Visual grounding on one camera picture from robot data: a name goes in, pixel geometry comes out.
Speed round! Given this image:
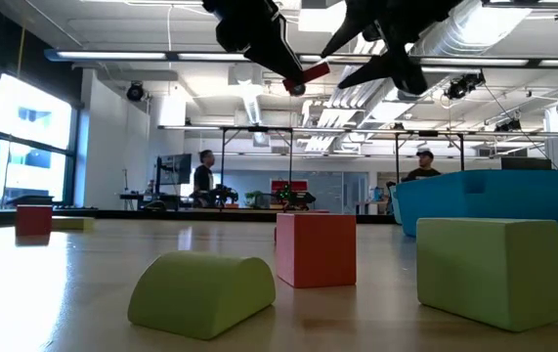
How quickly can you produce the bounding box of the black box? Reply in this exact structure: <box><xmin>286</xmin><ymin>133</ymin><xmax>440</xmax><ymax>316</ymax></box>
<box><xmin>499</xmin><ymin>155</ymin><xmax>553</xmax><ymax>172</ymax></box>

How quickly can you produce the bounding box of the black computer monitor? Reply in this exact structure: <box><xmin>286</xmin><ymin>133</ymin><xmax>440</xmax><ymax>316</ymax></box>
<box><xmin>154</xmin><ymin>153</ymin><xmax>193</xmax><ymax>197</ymax></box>

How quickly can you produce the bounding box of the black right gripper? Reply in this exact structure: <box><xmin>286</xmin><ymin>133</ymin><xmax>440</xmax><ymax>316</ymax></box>
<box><xmin>321</xmin><ymin>0</ymin><xmax>464</xmax><ymax>97</ymax></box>

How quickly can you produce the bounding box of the orange cube block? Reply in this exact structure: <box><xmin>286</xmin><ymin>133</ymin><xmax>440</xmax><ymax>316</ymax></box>
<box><xmin>275</xmin><ymin>212</ymin><xmax>358</xmax><ymax>289</ymax></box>

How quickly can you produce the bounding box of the large window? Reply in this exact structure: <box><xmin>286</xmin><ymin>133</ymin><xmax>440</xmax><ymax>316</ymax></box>
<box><xmin>0</xmin><ymin>72</ymin><xmax>78</xmax><ymax>209</ymax></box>

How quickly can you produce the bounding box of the green thick rectangular block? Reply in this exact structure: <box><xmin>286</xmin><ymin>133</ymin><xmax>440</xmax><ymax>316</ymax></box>
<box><xmin>414</xmin><ymin>216</ymin><xmax>558</xmax><ymax>333</ymax></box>

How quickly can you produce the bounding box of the person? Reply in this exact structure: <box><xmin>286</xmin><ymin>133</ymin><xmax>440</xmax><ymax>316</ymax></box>
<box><xmin>192</xmin><ymin>149</ymin><xmax>217</xmax><ymax>209</ymax></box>
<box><xmin>402</xmin><ymin>150</ymin><xmax>443</xmax><ymax>183</ymax></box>

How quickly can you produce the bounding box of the long ceiling light strip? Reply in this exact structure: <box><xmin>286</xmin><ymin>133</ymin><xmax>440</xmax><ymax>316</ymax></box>
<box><xmin>43</xmin><ymin>47</ymin><xmax>558</xmax><ymax>68</ymax></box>

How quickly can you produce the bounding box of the black ceiling camera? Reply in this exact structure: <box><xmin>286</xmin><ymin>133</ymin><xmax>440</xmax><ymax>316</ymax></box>
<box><xmin>494</xmin><ymin>117</ymin><xmax>523</xmax><ymax>134</ymax></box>
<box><xmin>443</xmin><ymin>71</ymin><xmax>487</xmax><ymax>102</ymax></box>

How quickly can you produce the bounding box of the black background frame rig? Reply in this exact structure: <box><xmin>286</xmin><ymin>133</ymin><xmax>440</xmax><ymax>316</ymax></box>
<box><xmin>218</xmin><ymin>124</ymin><xmax>466</xmax><ymax>186</ymax></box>

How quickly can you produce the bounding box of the green half-round block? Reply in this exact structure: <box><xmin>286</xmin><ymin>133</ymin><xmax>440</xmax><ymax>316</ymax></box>
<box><xmin>126</xmin><ymin>250</ymin><xmax>278</xmax><ymax>341</ymax></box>

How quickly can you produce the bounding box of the black metal table frame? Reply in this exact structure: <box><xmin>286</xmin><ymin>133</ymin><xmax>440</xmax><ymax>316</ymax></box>
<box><xmin>0</xmin><ymin>207</ymin><xmax>397</xmax><ymax>226</ymax></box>

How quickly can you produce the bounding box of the red wall sign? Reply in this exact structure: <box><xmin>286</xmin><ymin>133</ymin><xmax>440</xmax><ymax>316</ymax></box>
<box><xmin>270</xmin><ymin>179</ymin><xmax>310</xmax><ymax>195</ymax></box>

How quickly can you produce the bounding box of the silver ventilation duct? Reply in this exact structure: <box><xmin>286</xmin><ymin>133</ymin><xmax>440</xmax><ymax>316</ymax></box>
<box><xmin>405</xmin><ymin>0</ymin><xmax>537</xmax><ymax>99</ymax></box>

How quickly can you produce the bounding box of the red cube block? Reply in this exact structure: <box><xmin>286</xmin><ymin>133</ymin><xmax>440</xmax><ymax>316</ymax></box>
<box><xmin>15</xmin><ymin>203</ymin><xmax>55</xmax><ymax>239</ymax></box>

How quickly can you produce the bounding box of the black background robot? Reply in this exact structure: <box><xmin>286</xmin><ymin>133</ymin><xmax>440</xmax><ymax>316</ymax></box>
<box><xmin>273</xmin><ymin>183</ymin><xmax>318</xmax><ymax>212</ymax></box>
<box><xmin>208</xmin><ymin>183</ymin><xmax>240</xmax><ymax>210</ymax></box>

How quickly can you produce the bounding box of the black round ceiling spotlight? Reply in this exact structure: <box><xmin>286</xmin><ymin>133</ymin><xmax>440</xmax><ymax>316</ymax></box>
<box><xmin>125</xmin><ymin>80</ymin><xmax>146</xmax><ymax>103</ymax></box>

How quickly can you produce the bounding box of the teal plastic bin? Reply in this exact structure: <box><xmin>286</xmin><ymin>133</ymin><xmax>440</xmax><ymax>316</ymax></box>
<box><xmin>387</xmin><ymin>184</ymin><xmax>403</xmax><ymax>226</ymax></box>

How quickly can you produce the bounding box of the blue plastic bin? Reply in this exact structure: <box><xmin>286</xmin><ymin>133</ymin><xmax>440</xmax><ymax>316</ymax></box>
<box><xmin>394</xmin><ymin>168</ymin><xmax>558</xmax><ymax>254</ymax></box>

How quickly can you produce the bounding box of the green long block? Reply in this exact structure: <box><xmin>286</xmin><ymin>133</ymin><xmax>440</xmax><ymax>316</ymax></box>
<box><xmin>51</xmin><ymin>216</ymin><xmax>96</xmax><ymax>233</ymax></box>

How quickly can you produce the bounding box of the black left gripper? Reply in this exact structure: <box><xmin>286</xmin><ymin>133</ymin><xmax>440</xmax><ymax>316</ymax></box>
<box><xmin>202</xmin><ymin>0</ymin><xmax>309</xmax><ymax>97</ymax></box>

